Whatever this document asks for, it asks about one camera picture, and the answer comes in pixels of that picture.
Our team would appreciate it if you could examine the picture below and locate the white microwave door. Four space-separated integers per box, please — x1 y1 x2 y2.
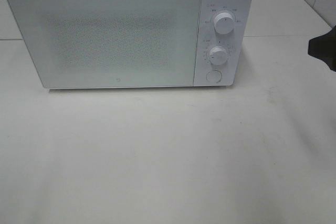
8 0 200 89

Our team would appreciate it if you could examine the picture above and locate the round white door button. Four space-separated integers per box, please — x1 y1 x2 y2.
206 70 222 83

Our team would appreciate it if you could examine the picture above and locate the white microwave knob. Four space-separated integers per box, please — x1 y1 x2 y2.
208 46 229 66
213 10 235 35

